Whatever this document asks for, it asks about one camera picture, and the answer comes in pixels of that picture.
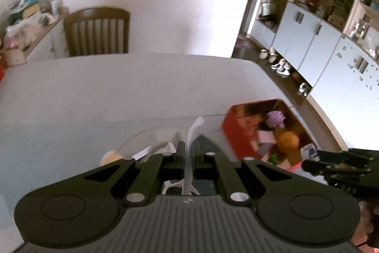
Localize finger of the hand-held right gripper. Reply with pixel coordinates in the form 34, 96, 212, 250
301, 160, 356, 179
317, 148, 372, 165

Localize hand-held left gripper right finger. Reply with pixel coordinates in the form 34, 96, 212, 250
193, 141, 299, 206

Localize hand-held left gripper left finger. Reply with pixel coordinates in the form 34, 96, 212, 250
74, 141, 185, 205

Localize small blue label bottle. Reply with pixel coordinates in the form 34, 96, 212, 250
300, 144, 320, 161

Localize white sunglasses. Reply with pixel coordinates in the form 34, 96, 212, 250
132, 116, 205, 197

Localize orange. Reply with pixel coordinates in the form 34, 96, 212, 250
277, 132, 300, 151

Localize red tin box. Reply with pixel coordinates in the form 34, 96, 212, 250
221, 98, 319, 172

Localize pink box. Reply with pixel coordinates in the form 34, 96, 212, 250
256, 130, 276, 144

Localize purple toy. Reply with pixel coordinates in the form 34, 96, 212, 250
265, 111, 286, 128

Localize person's right hand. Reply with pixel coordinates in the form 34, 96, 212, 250
352, 200, 379, 248

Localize yellow and white bottle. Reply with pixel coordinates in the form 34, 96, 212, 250
100, 151, 123, 166

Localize patterned door rug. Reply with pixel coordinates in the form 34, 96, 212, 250
235, 37, 255, 49

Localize light blue printed table mat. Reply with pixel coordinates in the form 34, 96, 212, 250
0, 118, 297, 212

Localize white tote bag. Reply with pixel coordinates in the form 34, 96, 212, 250
261, 1, 276, 16

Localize wooden chair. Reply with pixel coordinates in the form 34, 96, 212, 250
63, 6, 131, 57

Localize wooden side counter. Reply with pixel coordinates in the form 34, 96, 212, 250
0, 8, 70, 64

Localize white plastic bag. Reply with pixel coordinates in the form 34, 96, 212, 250
6, 19, 39, 46

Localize grey and wood wall cabinet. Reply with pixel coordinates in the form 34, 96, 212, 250
252, 0, 379, 150

